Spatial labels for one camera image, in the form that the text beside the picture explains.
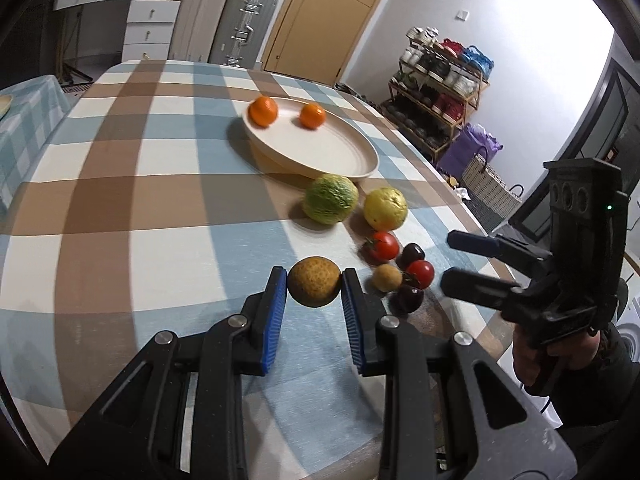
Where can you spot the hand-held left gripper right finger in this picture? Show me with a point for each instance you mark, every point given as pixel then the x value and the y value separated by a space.
pixel 352 320

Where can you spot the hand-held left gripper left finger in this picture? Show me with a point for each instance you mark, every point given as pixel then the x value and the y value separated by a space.
pixel 272 320

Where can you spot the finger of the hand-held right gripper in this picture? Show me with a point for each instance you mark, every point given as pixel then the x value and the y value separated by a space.
pixel 475 287
pixel 480 245

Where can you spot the brown round fruit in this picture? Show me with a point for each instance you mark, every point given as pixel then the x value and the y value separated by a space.
pixel 315 281

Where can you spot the small brown longan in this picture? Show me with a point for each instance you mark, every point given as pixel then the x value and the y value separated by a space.
pixel 386 277

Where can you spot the red tomato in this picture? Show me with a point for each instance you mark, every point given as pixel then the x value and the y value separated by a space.
pixel 421 272
pixel 384 246

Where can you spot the dark purple plum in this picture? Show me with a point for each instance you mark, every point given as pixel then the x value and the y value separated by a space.
pixel 413 252
pixel 410 300

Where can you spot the yellow lemon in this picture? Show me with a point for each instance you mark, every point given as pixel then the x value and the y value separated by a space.
pixel 385 209

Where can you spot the cream round plate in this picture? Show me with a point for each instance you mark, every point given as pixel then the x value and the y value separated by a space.
pixel 320 145

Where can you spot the person's right forearm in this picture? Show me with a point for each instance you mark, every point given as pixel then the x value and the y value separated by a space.
pixel 605 385

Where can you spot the person's right hand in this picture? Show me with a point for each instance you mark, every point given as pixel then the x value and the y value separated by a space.
pixel 525 365

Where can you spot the woven basket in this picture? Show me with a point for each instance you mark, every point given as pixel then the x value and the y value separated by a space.
pixel 487 185

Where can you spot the purple bag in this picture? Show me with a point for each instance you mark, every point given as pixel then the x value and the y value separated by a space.
pixel 465 152

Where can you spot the wooden shoe rack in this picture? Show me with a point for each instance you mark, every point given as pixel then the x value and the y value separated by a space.
pixel 472 105

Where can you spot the brown blue checked tablecloth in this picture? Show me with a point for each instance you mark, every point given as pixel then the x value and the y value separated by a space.
pixel 150 210

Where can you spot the shoe rack with shoes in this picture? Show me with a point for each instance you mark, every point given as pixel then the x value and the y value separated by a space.
pixel 445 72

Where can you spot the loose shoes pile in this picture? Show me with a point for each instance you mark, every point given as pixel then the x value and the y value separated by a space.
pixel 355 92

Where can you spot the orange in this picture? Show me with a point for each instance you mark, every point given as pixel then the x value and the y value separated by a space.
pixel 312 116
pixel 263 111

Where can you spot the wooden door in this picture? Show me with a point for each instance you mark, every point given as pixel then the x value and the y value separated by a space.
pixel 325 20

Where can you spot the silver suitcase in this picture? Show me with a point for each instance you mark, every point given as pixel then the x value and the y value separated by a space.
pixel 242 30

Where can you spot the blue checked side table cloth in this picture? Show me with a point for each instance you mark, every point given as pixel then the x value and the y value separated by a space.
pixel 30 130

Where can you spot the beige suitcase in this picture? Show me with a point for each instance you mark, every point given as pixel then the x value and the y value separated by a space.
pixel 197 20

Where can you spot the white desk with drawers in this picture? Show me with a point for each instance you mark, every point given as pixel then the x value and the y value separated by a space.
pixel 150 10

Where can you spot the white light switch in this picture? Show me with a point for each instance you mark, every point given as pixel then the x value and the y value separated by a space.
pixel 464 15

